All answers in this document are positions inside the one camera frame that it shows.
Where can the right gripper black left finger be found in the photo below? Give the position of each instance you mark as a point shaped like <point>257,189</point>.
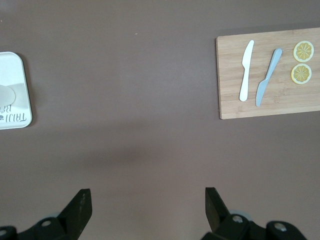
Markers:
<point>75,215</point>

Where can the grey plastic knife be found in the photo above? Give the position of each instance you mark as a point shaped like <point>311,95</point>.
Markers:
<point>268,75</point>

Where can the yellow lemon slice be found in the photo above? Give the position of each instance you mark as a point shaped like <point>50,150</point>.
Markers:
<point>301,74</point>
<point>303,51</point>

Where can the cream bear print tray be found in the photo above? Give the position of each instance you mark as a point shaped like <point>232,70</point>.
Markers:
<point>22,75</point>

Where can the wooden cutting board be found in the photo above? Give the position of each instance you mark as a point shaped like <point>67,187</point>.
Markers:
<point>280,107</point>

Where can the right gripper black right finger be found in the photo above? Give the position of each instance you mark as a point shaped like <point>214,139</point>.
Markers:
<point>217,215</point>

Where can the white plastic knife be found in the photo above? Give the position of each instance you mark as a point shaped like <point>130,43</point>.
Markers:
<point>246,75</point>

